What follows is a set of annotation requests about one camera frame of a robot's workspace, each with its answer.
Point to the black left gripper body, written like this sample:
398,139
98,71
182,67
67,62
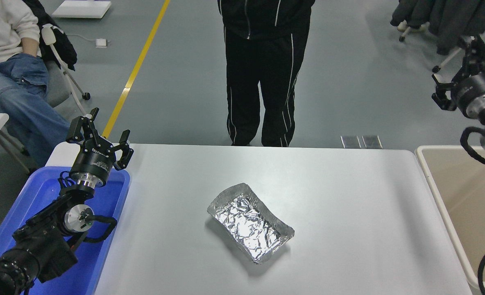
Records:
93,162

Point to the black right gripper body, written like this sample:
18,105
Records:
472,92

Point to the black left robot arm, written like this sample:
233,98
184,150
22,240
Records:
41,246

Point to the dark grey coat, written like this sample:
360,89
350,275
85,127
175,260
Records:
447,18

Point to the grey wheeled chair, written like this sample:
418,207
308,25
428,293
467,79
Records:
58,86

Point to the blue plastic tray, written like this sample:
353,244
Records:
103,229

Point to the yellow floor tape line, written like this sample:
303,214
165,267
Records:
136,73

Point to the metal floor plate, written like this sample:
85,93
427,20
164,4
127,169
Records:
372,142
350,142

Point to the black jacket on chair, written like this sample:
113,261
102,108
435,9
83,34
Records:
60,51

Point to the seated person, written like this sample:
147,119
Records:
9,94

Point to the white power adapter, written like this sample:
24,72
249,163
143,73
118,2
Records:
100,43

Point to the large pale bin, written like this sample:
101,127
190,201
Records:
463,205

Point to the white flat board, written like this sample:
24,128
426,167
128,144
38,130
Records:
80,9

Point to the crumpled silver foil tray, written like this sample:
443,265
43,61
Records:
248,223

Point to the standing person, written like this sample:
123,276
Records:
263,61

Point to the white wheeled chair frame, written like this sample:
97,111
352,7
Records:
447,59

